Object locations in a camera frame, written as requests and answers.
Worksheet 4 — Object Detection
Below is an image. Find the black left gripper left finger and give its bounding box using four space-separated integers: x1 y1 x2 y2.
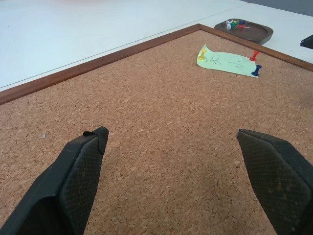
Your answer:
0 126 110 235

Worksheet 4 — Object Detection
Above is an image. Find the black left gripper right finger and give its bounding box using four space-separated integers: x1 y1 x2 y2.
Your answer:
236 128 313 235

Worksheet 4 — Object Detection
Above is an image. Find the light green paper note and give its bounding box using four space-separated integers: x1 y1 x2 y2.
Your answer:
196 44 260 78

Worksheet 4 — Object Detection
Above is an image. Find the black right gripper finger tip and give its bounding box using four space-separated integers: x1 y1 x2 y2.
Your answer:
300 34 313 50

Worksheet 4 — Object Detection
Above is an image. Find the dark brown wooden tray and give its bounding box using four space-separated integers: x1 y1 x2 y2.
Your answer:
214 19 274 46

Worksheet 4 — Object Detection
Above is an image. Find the cork board with wooden frame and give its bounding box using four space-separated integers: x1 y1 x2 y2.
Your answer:
0 23 313 235

